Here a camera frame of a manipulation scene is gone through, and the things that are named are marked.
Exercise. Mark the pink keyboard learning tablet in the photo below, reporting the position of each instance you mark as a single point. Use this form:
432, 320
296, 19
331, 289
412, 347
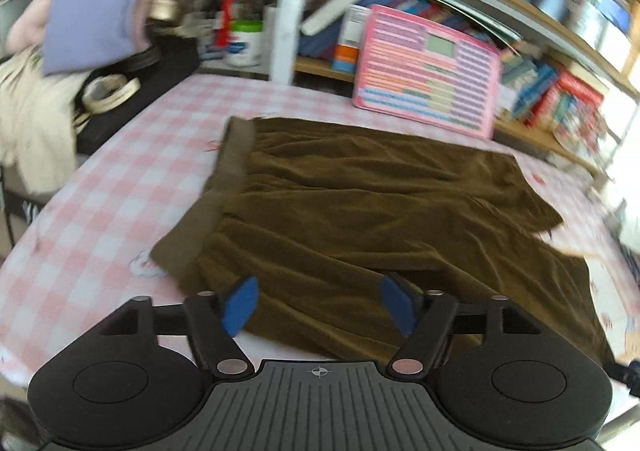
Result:
413, 68

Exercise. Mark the lavender cloth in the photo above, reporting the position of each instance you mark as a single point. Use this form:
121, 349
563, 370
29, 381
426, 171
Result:
84, 35

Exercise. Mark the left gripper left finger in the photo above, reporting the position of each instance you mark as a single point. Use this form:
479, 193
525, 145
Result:
213, 321

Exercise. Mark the white orange box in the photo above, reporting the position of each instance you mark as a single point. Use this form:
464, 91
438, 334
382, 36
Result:
349, 39

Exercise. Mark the black bag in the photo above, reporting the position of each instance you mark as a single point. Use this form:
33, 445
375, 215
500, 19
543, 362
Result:
149, 76

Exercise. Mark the pink checkered cartoon table mat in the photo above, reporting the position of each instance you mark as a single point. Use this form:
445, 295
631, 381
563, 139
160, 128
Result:
88, 250

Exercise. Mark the white tape roll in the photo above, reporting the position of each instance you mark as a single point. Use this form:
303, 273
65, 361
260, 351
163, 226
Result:
103, 94

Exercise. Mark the gold metal tin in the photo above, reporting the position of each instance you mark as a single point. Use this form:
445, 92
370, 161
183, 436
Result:
165, 11

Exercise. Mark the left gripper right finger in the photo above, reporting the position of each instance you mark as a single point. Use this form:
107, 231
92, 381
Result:
425, 321

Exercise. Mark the brown corduroy trousers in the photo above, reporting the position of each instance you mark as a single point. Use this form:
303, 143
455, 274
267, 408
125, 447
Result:
320, 213

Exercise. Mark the large white leaning book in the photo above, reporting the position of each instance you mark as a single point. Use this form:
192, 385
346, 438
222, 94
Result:
325, 16

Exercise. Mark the beige fabric bag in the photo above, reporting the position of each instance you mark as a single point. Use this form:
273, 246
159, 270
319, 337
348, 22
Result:
38, 137

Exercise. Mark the white green-lid plastic jar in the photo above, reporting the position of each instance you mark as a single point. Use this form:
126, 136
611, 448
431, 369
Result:
244, 48

